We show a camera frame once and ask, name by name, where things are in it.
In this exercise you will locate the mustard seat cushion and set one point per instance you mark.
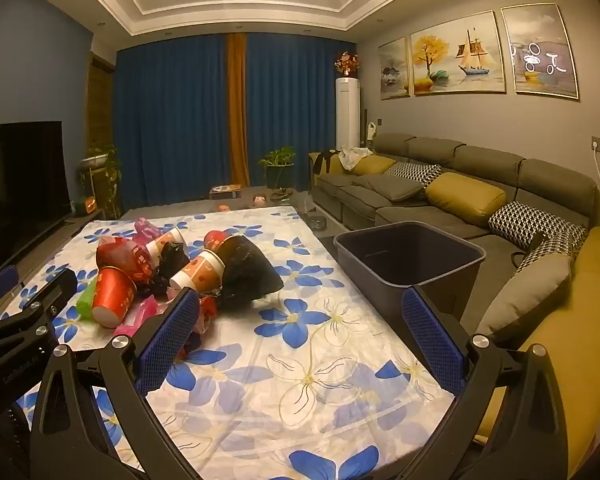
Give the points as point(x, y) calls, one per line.
point(545, 320)

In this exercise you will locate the light grey pillow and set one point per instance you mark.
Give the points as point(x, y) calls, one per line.
point(525, 290)

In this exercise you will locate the grey sectional sofa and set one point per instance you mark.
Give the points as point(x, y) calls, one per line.
point(410, 212)

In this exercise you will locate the blue curtain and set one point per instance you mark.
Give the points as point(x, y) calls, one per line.
point(172, 120)
point(300, 105)

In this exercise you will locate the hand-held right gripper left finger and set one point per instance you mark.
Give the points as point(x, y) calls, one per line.
point(172, 340)

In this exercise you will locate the red wrapper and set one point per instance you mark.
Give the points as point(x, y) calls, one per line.
point(207, 310)

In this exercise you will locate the dark grey pillow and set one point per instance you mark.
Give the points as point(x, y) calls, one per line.
point(397, 187)

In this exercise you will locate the black television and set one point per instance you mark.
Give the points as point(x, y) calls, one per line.
point(22, 185)

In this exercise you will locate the wall socket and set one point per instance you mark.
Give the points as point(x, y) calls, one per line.
point(596, 144)

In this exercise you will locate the grey purple abstract painting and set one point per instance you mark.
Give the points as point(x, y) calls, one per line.
point(542, 52)

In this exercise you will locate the flat printed box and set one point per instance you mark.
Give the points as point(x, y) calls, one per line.
point(225, 191)

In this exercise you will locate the small orange device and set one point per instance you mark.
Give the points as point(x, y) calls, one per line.
point(87, 204)

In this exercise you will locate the red paper cup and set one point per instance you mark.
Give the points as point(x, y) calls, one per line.
point(217, 240)
point(112, 297)

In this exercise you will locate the television cabinet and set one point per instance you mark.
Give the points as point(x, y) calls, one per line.
point(67, 227)

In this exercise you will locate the red plastic bag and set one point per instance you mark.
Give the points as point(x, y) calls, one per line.
point(122, 255)

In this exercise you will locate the small yellow pillow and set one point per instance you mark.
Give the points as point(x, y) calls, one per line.
point(375, 164)

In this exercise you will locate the large yellow pillow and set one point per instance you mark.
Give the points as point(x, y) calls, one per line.
point(465, 192)

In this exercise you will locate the orange curtain strip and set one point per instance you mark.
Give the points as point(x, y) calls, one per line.
point(237, 110)

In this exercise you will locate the white standing air conditioner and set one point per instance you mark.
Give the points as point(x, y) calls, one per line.
point(346, 112)

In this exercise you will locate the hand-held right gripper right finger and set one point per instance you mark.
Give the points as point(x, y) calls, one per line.
point(432, 340)

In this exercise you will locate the potted plant dark pot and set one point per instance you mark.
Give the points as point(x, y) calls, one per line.
point(279, 165)

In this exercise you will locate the blue floral tablecloth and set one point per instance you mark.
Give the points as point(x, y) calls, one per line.
point(290, 350)

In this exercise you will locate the large black plastic bag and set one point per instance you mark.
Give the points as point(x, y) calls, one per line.
point(247, 270)

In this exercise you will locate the pink pig figurine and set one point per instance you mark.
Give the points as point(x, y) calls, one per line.
point(258, 201)

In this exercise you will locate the small black plastic bag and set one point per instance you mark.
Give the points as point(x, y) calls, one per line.
point(172, 262)

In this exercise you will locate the apple print paper cup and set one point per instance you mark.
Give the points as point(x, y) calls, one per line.
point(167, 242)
point(197, 272)

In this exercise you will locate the white cloth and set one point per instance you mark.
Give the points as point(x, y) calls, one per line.
point(352, 155)

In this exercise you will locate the narrow landscape painting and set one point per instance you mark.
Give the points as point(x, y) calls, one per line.
point(394, 67)

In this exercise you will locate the dark coffee table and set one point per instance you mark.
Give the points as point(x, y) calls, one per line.
point(245, 202)

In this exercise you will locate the black garment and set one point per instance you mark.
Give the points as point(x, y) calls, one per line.
point(325, 160)

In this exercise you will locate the trailing potted plant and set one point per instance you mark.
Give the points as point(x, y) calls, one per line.
point(100, 160)

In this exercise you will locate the houndstooth pillow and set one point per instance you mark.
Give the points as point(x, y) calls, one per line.
point(530, 220)
point(414, 172)
point(555, 249)

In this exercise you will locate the glass ashtray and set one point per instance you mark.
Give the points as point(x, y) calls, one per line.
point(320, 222)

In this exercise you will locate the green plastic wrapper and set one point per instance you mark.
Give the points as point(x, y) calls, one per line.
point(85, 302)

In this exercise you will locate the artificial flower arrangement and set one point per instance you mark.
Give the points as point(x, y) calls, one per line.
point(346, 62)

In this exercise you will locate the sailboat and tree painting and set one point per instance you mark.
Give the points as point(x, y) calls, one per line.
point(457, 55)

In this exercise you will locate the grey plastic bin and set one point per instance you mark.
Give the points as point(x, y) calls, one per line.
point(410, 260)

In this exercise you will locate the pink plastic bag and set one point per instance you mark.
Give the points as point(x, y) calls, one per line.
point(142, 317)
point(147, 228)

